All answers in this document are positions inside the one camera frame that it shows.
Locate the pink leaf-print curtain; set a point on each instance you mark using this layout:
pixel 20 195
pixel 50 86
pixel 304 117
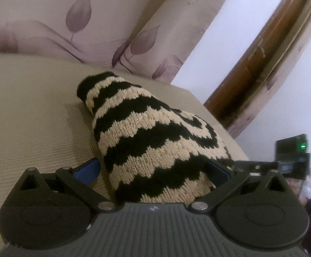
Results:
pixel 151 38

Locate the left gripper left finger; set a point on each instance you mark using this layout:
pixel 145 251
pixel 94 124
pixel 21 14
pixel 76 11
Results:
pixel 47 210

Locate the brown wooden door frame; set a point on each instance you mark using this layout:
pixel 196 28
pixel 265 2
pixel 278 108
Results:
pixel 263 68

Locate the black white knitted garment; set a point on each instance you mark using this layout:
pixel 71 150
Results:
pixel 152 152

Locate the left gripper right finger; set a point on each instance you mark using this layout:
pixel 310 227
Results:
pixel 253 205

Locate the beige woven mattress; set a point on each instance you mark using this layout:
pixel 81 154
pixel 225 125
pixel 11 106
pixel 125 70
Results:
pixel 44 125

